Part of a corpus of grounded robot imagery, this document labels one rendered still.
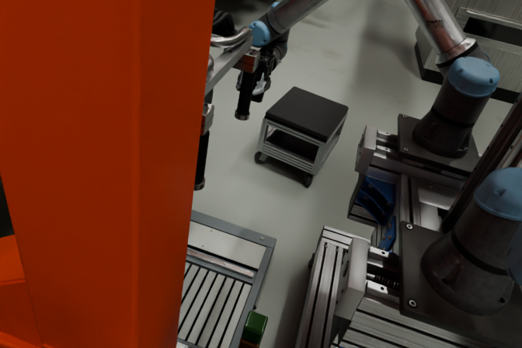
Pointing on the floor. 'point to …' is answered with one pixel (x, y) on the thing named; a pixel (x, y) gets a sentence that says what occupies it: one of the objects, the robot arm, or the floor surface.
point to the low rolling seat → (301, 130)
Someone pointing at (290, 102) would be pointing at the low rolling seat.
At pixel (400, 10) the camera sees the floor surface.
